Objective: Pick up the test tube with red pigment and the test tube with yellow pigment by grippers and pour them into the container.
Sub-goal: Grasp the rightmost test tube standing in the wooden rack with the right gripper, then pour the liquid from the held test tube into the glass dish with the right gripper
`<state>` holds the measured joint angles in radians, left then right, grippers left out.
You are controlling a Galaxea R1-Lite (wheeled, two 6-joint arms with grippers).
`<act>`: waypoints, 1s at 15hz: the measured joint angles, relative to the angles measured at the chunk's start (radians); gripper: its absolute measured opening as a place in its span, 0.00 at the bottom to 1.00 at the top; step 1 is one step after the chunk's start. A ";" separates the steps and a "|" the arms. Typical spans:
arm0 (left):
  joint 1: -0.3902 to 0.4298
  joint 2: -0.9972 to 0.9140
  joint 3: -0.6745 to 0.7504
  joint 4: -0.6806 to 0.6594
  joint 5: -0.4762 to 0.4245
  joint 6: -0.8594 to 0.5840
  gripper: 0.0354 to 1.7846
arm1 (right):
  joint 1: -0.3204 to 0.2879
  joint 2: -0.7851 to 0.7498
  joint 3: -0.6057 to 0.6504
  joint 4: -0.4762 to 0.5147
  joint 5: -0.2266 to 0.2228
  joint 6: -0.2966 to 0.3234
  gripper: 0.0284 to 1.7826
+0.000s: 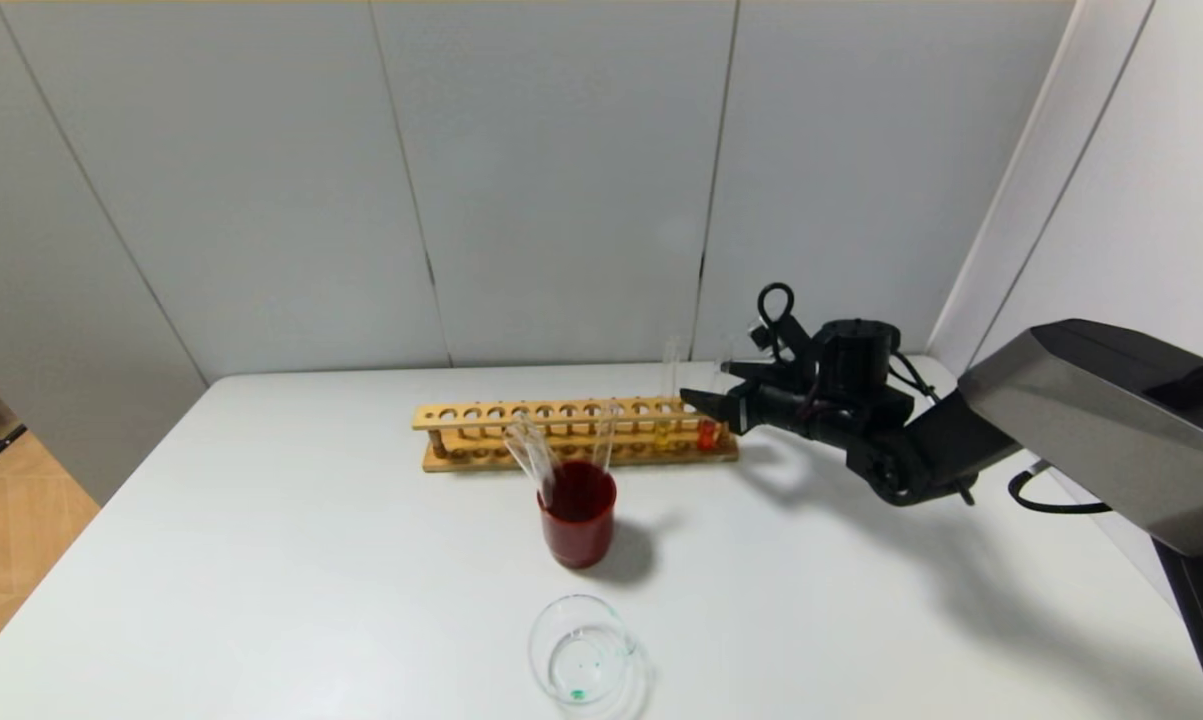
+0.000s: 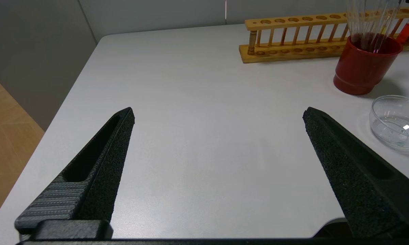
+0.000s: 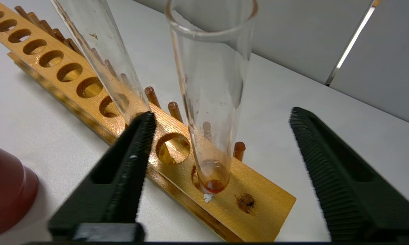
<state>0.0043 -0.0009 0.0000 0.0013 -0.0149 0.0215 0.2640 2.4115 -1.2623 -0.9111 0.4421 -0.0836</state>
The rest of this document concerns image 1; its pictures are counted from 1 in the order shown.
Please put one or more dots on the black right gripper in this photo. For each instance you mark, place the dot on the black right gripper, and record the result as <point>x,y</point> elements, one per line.
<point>742,409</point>

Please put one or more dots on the yellow pigment glass test tube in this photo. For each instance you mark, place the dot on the yellow pigment glass test tube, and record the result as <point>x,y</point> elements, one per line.
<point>662,436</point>

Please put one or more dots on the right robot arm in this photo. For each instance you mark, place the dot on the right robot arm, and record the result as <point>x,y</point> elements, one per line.
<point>1091,420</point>

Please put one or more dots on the empty clear glass test tube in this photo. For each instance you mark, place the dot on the empty clear glass test tube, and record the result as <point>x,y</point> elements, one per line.
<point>526,458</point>
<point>604,435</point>
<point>541,452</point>

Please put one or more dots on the wooden test tube rack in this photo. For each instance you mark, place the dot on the wooden test tube rack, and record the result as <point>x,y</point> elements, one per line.
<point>481,464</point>

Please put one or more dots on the dark red cup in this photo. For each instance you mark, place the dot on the dark red cup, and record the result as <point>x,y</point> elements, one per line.
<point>579,540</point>

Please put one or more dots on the clear glass beaker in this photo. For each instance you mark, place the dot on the clear glass beaker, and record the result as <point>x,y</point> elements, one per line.
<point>581,660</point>

